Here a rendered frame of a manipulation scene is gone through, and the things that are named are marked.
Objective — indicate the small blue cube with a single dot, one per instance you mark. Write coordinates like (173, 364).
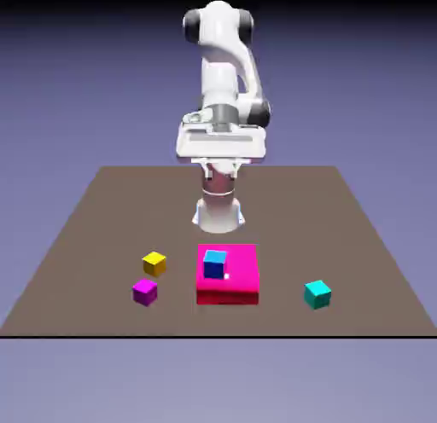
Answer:
(214, 263)

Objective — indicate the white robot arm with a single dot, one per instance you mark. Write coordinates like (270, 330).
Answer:
(218, 47)

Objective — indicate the small teal cube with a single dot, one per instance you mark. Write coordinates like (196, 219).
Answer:
(317, 294)

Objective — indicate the large pink box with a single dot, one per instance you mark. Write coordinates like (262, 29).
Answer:
(228, 275)

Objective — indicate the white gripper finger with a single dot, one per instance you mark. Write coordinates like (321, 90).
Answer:
(207, 170)
(233, 170)

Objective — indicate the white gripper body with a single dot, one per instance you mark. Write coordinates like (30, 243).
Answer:
(221, 147)

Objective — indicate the small yellow cube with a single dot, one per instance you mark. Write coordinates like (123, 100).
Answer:
(154, 264)

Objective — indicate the small magenta cube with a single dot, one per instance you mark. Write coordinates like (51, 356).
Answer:
(144, 292)

